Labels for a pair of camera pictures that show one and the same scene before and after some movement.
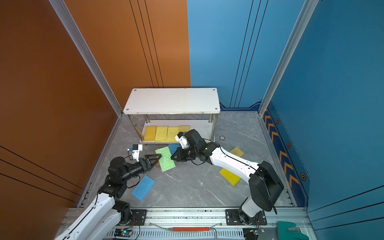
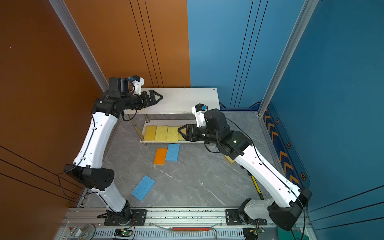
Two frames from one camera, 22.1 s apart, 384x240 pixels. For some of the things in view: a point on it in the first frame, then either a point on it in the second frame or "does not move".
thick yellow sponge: (150, 133) does not move
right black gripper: (179, 150) to (192, 130)
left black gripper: (145, 165) to (151, 101)
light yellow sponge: (161, 134) does not move
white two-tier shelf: (160, 114) does not move
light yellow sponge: (172, 132) does not move
